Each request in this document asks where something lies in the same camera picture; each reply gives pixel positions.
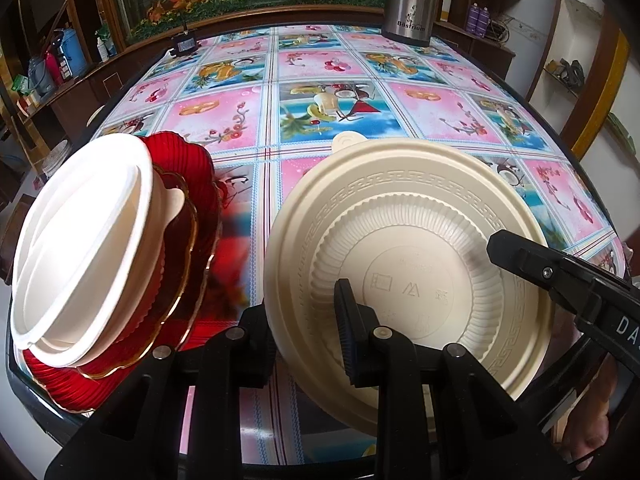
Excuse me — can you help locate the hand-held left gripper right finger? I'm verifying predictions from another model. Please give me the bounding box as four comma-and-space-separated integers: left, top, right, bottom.
334, 279, 566, 480

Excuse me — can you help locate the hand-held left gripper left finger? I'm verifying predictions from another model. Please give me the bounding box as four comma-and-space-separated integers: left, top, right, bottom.
45, 302, 276, 480

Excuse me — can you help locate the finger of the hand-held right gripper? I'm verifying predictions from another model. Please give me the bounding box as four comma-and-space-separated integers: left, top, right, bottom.
486, 229, 632, 322

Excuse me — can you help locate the red plate gold rim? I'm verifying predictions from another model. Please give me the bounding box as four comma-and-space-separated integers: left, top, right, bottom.
75, 170, 201, 381

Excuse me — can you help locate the large white bowl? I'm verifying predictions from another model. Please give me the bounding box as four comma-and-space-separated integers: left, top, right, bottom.
30, 175, 168, 368

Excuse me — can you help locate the red scalloped plate white sticker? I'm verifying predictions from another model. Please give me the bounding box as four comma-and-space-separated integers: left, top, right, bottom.
20, 130, 224, 416

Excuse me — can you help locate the person's right hand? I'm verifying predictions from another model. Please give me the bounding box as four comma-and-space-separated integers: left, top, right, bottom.
560, 355, 633, 476

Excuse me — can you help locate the gold trimmed wooden pillar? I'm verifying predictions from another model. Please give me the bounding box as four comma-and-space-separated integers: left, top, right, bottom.
562, 10, 632, 161

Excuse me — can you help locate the dark shoe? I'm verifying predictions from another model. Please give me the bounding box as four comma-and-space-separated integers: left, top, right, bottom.
547, 59, 586, 92

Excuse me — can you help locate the fruit print tablecloth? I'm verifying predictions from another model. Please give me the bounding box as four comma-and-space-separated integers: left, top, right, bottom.
20, 24, 628, 471

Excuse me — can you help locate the white plastic bucket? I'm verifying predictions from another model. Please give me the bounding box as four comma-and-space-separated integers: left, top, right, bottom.
42, 140, 71, 178

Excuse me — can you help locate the stainless steel thermos jug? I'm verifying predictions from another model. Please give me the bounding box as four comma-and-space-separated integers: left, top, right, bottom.
382, 0, 443, 46

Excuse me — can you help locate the small black device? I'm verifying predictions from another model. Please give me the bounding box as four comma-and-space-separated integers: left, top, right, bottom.
170, 34, 198, 57

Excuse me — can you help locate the translucent blue water bottle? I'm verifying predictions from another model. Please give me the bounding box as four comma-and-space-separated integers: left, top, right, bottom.
27, 55, 55, 96

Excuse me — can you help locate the pink bottle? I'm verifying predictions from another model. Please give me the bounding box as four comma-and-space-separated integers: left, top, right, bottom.
45, 50, 63, 86

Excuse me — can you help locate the blue thermos flask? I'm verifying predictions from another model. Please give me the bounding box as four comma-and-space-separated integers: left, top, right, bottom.
60, 27, 88, 78

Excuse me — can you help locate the tangled cable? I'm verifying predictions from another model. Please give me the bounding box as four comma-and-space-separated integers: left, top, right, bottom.
487, 17, 516, 43

